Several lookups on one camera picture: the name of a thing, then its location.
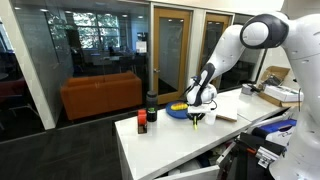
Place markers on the dark red chair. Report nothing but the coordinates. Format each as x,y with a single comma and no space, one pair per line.
13,90

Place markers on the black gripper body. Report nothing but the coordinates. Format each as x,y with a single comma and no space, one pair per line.
196,116

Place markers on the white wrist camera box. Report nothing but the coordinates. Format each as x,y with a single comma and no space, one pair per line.
199,109

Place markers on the small red bottle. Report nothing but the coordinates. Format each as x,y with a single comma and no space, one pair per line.
142,120

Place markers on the blue round plate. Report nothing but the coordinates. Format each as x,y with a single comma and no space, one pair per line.
175,113

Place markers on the open cardboard box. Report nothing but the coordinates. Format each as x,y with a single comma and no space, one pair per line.
276,71

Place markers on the white plastic cup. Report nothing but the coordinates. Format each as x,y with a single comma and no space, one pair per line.
211,118

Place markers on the silver tape roll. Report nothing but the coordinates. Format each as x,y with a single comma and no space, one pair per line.
247,89

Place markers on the yellow toy corn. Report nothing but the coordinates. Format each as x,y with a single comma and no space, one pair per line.
179,106

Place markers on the black bottle with green label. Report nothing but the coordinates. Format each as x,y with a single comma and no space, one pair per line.
152,106

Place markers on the orange sofa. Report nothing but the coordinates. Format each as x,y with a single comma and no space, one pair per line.
103,95

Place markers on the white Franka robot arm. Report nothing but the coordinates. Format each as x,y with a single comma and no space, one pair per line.
286,66

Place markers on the wooden glass door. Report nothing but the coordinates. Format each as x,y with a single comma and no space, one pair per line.
171,50
213,33

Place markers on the white flat box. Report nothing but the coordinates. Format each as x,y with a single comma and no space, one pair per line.
281,93

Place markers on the yellow-green marker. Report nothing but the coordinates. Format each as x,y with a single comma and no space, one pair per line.
195,126

